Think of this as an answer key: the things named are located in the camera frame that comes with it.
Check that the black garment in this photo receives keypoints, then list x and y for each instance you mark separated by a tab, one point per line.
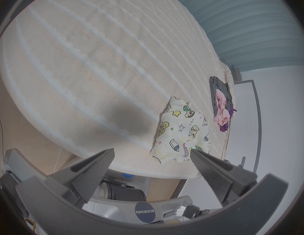
227	92

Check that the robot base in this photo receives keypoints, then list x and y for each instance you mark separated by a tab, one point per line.
117	204

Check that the cream pillow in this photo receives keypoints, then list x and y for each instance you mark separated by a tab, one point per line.
228	73

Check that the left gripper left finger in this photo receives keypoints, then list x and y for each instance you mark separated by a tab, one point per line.
92	171

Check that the grey bedside table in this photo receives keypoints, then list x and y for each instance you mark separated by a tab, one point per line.
236	73

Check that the blue-green curtain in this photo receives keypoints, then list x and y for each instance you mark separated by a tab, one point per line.
240	21

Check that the white printed pyjama top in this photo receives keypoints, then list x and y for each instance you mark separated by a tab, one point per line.
181	133

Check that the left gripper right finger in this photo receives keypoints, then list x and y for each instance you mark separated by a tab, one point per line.
218	177

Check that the bed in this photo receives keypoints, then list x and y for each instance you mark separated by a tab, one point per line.
93	70

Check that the grey garment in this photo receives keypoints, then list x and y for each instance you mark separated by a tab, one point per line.
214	89

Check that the purple garment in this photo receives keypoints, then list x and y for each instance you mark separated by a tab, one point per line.
225	127

